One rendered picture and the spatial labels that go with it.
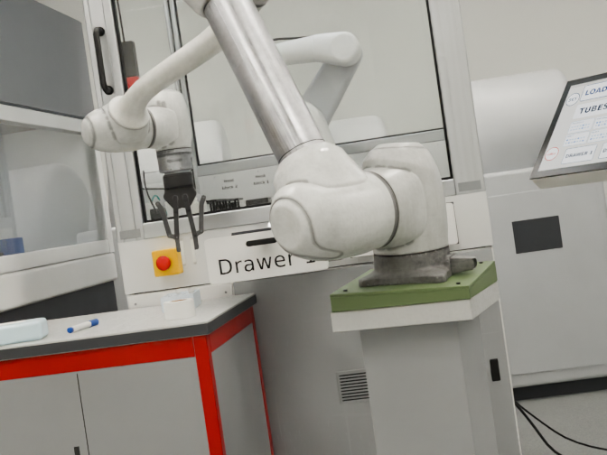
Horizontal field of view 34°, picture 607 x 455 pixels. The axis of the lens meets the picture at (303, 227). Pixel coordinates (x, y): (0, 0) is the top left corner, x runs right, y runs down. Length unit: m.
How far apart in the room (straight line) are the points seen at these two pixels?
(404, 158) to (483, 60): 4.13
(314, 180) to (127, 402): 0.72
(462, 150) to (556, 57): 3.49
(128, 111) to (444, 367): 0.98
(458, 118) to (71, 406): 1.23
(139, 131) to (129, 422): 0.69
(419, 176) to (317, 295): 0.84
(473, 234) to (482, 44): 3.47
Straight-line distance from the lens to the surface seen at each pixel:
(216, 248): 2.41
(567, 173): 2.47
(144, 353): 2.22
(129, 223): 2.82
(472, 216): 2.69
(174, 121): 2.53
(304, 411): 2.78
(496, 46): 6.09
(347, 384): 2.74
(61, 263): 3.34
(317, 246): 1.81
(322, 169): 1.84
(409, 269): 1.97
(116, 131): 2.43
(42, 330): 2.35
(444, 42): 2.71
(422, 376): 1.98
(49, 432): 2.33
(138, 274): 2.82
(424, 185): 1.96
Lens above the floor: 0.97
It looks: 1 degrees down
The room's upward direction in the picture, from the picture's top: 8 degrees counter-clockwise
